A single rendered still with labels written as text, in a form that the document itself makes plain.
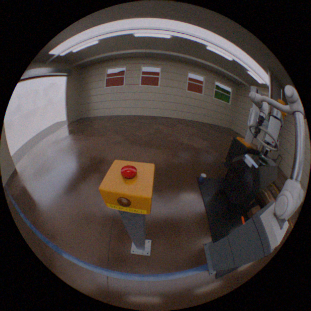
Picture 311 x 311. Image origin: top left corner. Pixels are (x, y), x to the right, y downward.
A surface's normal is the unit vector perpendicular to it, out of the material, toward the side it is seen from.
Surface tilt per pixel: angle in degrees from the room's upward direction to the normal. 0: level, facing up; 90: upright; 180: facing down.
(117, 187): 0
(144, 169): 0
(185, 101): 90
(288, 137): 90
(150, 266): 0
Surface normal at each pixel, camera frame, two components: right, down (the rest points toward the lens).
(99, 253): 0.08, -0.85
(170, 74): 0.05, 0.52
